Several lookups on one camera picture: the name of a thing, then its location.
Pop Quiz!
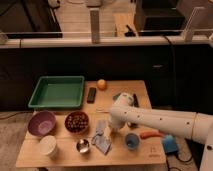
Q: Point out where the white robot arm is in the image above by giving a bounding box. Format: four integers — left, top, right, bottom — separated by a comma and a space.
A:
109, 93, 213, 171

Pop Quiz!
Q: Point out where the small metal bowl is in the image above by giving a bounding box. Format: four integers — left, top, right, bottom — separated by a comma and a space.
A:
76, 139, 90, 154

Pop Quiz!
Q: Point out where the dark red patterned bowl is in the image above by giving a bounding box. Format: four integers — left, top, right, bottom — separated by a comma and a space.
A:
64, 111, 89, 134

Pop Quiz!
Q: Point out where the purple bowl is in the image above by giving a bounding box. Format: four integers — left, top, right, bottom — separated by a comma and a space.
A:
28, 111, 56, 137

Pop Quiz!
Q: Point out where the black round tape measure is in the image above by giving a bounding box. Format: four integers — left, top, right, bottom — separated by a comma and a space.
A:
127, 122, 137, 128

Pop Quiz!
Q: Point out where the grey blue cloth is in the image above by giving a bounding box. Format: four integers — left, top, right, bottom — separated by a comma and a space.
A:
91, 120, 111, 155

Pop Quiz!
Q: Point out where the blue cup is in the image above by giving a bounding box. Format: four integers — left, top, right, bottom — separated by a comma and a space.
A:
125, 133, 140, 150

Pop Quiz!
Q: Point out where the metal fork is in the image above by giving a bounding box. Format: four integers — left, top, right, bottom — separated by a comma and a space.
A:
96, 110, 110, 113

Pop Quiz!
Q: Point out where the teal sponge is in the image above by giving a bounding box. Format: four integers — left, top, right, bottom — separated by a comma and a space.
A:
113, 93, 120, 101

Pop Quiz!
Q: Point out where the black rectangular block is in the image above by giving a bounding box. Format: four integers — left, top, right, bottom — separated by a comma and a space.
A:
87, 87, 96, 103

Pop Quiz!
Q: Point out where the orange fruit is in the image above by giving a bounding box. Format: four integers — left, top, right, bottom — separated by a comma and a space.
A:
97, 79, 107, 90

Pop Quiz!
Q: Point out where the wooden table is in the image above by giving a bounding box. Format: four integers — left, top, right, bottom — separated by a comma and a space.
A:
16, 80, 166, 168

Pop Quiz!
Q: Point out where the white cup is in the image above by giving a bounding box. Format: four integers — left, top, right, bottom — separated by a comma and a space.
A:
39, 135, 58, 157

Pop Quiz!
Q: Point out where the green plastic tray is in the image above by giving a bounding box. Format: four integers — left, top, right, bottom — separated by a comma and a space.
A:
28, 76, 84, 109

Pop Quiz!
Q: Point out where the white vertical post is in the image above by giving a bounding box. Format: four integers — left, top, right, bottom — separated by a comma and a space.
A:
90, 8, 100, 44

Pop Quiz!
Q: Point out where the white horizontal rail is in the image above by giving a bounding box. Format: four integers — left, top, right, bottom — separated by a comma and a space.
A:
0, 35, 213, 49

